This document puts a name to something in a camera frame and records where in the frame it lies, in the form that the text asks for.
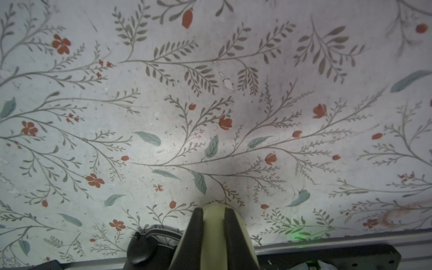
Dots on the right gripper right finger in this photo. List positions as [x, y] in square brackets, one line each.
[239, 255]

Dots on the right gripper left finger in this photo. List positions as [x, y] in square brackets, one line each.
[188, 254]

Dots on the light green mug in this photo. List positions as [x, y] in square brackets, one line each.
[214, 249]

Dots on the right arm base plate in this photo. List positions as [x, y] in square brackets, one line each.
[365, 257]

